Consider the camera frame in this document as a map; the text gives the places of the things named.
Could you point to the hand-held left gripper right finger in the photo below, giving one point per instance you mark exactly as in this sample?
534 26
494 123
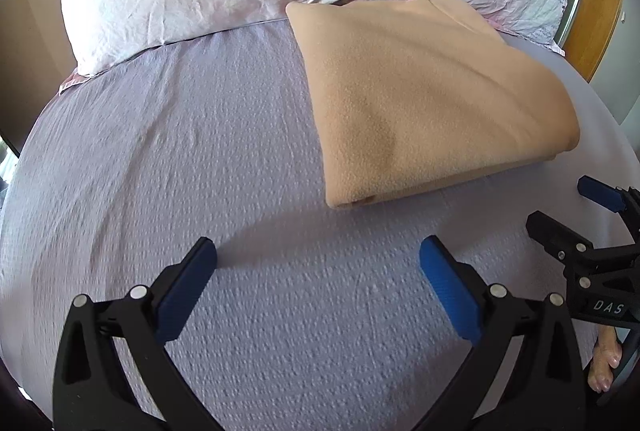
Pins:
450 292

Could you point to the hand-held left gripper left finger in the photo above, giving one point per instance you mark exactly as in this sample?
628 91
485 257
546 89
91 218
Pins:
184 297

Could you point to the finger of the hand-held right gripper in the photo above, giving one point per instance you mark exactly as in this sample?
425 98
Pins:
552 231
600 192

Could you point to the person's right hand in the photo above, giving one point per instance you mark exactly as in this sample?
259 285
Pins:
605 358

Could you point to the lavender textured bed sheet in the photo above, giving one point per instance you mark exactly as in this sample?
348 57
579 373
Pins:
210 191

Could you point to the folded beige fleece blanket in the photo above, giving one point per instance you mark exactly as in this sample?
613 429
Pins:
425 101

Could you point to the pink striped cloth edge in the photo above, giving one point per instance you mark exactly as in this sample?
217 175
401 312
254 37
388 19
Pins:
75 82

